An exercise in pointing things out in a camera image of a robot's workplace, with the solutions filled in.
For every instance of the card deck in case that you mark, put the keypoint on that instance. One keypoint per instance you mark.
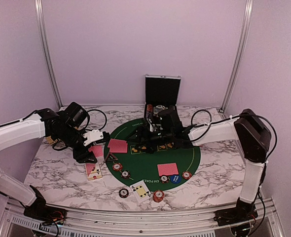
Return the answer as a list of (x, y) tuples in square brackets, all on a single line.
[(159, 108)]

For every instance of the playing card box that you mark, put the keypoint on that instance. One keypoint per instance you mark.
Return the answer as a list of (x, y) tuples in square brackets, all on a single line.
[(93, 171)]

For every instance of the four of clubs card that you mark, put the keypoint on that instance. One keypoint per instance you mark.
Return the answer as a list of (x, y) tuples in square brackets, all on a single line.
[(140, 191)]

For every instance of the black 100 chips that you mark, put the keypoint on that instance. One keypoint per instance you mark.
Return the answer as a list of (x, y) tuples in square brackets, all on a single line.
[(125, 174), (164, 179)]

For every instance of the aluminium poker chip case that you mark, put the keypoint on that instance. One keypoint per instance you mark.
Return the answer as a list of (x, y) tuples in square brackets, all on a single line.
[(161, 90)]

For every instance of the red yellow 5 chip stack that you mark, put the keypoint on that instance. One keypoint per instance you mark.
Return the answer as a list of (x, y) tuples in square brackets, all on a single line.
[(158, 195)]

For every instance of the aluminium frame post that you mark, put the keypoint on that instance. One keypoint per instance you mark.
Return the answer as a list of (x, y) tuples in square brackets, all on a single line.
[(46, 51), (239, 54)]

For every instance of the red 5 chips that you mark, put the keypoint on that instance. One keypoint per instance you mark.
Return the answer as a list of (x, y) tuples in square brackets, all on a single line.
[(186, 175), (117, 167)]

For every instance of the woven bamboo basket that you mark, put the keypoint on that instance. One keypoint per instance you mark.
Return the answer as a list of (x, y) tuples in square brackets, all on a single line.
[(51, 141)]

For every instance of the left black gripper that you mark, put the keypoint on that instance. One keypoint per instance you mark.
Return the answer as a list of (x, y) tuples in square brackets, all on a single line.
[(81, 156)]

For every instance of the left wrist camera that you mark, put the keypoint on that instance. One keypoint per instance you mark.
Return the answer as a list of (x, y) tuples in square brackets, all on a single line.
[(92, 136)]

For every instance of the front aluminium rail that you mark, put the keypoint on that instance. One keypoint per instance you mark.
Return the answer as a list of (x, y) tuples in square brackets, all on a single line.
[(197, 222)]

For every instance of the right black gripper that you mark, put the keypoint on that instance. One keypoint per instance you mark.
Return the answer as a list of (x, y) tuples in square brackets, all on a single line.
[(140, 131)]

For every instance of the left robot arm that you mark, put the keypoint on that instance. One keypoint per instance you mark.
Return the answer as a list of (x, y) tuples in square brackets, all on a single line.
[(37, 125)]

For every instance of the blue small blind button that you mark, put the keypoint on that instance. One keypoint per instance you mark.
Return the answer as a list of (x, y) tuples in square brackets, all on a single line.
[(175, 179)]

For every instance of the black red 100 chip stack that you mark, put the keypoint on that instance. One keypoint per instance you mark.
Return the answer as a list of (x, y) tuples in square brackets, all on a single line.
[(123, 193)]

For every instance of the left chip row in case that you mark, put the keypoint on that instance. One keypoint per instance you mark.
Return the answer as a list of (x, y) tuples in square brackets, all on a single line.
[(149, 112)]

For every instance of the round green poker mat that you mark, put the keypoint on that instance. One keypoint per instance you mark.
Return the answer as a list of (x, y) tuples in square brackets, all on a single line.
[(143, 166)]

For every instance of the right aluminium frame post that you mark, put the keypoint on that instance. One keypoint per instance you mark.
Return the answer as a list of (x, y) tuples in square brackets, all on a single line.
[(239, 54)]

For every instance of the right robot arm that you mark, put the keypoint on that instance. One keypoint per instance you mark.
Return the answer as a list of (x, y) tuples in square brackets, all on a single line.
[(249, 133)]

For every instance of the red playing card deck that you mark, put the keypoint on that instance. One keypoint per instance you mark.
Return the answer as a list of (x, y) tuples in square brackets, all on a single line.
[(97, 151)]

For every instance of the left aluminium frame post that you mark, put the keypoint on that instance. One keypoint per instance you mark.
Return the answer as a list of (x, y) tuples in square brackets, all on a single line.
[(46, 51)]

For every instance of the red card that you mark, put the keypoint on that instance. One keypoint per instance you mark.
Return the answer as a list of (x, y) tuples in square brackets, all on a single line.
[(115, 143), (167, 169), (122, 149)]

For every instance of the triangular black red dealer button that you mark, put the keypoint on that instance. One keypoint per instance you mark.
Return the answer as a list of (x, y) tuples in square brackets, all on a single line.
[(110, 157)]

